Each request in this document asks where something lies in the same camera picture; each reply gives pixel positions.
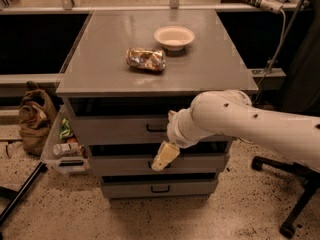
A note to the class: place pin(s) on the white paper bowl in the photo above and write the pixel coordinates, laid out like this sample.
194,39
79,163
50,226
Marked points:
174,38

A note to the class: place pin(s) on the grey drawer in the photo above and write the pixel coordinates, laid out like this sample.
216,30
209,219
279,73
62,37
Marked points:
158,189
141,164
118,130

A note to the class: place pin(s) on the black floor stand leg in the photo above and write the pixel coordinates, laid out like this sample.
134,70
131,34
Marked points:
14,196

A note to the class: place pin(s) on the green snack packet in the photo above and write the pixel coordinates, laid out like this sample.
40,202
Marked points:
65,131

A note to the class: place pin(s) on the grey middle drawer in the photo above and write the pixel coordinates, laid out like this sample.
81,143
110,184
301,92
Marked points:
141,164

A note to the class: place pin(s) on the grey top drawer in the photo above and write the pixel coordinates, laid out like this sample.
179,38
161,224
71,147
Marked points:
118,130

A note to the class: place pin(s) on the grey bottom drawer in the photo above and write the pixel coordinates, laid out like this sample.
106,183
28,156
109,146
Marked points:
158,189

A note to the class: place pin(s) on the crushed shiny snack bag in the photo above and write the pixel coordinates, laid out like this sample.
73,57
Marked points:
146,59

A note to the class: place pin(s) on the grey drawer cabinet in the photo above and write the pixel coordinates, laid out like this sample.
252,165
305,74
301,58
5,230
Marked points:
127,71

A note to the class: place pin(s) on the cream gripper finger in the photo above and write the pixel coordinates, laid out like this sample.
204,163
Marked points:
166,154

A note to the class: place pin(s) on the clear plastic storage bin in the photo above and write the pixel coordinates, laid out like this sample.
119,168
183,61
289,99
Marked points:
68,165

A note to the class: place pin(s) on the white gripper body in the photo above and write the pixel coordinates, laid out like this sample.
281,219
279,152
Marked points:
176,130

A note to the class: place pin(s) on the white can in bin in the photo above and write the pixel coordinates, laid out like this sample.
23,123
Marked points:
65,149

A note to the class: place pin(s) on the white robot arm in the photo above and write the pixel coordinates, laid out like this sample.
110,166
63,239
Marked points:
230,113

